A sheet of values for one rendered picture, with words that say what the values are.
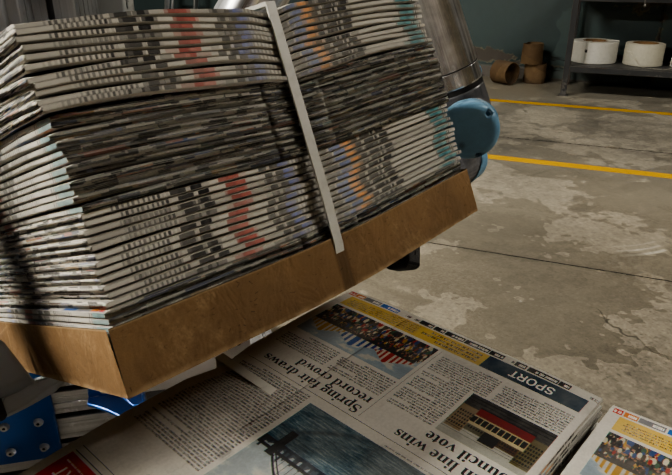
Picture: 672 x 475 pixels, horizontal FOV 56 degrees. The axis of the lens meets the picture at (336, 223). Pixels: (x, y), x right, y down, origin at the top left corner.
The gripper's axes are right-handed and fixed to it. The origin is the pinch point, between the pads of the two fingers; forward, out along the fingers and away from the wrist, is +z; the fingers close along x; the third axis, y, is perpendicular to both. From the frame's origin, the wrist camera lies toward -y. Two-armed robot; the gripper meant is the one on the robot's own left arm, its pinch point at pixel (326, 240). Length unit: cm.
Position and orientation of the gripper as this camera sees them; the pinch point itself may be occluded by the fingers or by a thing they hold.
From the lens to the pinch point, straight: 77.5
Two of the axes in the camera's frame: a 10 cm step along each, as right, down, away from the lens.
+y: -2.9, -9.5, -1.4
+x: 6.9, -1.1, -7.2
